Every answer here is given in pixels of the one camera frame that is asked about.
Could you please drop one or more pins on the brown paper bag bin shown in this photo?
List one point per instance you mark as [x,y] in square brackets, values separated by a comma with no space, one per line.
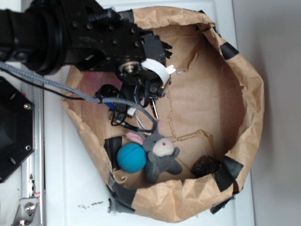
[214,106]

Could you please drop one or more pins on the white tray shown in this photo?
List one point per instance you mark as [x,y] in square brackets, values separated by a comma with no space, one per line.
[75,193]

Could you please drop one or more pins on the silver key bunch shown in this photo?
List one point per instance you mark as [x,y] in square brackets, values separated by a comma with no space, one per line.
[154,106]

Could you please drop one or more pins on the blue ball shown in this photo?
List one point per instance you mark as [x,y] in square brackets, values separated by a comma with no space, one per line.
[131,158]

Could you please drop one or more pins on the dark brown rock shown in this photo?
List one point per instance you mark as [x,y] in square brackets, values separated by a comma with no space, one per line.
[204,166]

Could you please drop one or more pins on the grey plush bunny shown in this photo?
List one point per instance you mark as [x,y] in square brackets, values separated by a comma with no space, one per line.
[161,153]

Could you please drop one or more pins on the metal corner bracket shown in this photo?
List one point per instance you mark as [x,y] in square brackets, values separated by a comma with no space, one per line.
[28,213]

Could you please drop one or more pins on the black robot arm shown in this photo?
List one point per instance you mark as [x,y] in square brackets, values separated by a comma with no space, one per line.
[54,33]

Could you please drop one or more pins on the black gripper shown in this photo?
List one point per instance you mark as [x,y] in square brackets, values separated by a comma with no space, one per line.
[104,40]

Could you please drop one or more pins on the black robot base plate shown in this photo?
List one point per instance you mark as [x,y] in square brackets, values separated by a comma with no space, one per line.
[15,125]

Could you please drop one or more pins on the aluminium frame rail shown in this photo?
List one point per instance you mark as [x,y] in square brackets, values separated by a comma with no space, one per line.
[32,170]

